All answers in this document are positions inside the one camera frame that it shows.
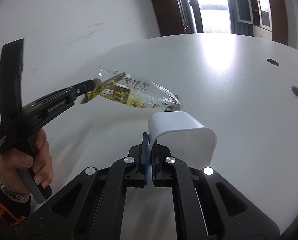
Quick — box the yellow clear plastic bag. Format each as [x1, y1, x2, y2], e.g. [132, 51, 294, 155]
[81, 69, 181, 112]

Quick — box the brown wooden cabinet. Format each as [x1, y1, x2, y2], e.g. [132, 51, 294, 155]
[228, 0, 289, 45]

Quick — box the white plastic cup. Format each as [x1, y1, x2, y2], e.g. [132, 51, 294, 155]
[148, 111, 217, 170]

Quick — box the beaded wrist bracelet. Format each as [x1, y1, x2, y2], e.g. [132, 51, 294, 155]
[0, 175, 32, 202]

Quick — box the left hand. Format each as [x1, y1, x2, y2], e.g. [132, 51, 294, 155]
[0, 129, 53, 194]

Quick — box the orange black sleeve forearm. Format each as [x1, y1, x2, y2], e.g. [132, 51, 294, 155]
[0, 178, 31, 233]

